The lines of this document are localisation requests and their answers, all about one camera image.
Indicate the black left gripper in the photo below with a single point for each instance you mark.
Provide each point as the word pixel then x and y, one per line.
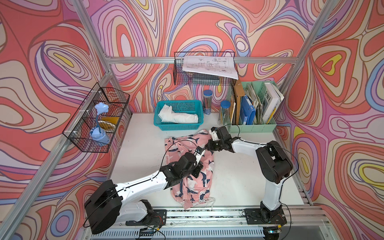
pixel 198 168

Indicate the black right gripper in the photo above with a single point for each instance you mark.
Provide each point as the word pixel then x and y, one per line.
pixel 210 147

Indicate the pink shark print shorts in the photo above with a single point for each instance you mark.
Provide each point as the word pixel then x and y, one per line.
pixel 192 191

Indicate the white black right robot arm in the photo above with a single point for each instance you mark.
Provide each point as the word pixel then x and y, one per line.
pixel 273 160

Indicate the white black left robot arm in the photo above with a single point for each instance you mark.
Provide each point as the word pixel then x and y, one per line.
pixel 124 202

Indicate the blue lid straw tube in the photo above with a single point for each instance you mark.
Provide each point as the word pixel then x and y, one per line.
pixel 224 113

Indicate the mint green file organizer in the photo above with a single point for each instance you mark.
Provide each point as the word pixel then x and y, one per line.
pixel 260 89

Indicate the blue binder folder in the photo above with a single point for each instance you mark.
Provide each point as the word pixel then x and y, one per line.
pixel 247 112

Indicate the stack of worn papers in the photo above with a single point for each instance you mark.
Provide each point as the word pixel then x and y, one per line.
pixel 256 102

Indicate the blue lid pencil tube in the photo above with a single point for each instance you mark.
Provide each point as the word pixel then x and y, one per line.
pixel 207 101

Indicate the brown cardboard folder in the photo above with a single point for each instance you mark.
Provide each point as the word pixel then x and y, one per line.
pixel 238 93

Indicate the teal plastic basket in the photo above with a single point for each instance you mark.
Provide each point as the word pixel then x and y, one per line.
pixel 193 107

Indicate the white folded cloth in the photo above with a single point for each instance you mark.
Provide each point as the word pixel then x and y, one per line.
pixel 167 115

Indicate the white yellow book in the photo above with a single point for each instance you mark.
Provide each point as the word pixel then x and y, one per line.
pixel 272 100

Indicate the white printed paper sheet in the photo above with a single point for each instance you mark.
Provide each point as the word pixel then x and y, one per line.
pixel 216 66

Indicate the yellow item in basket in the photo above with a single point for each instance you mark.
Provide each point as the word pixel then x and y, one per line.
pixel 109 124

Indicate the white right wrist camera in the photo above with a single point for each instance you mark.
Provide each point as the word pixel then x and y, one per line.
pixel 214 135

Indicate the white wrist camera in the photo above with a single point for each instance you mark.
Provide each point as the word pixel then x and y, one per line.
pixel 214 135
pixel 199 151

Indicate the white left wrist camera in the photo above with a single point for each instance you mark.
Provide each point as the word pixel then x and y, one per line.
pixel 199 151

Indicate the black wire wall basket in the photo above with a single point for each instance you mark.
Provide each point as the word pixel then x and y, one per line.
pixel 182 78

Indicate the black wire side basket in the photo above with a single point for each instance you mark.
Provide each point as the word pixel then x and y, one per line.
pixel 95 124

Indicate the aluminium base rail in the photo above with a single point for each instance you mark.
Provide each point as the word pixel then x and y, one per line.
pixel 303 223

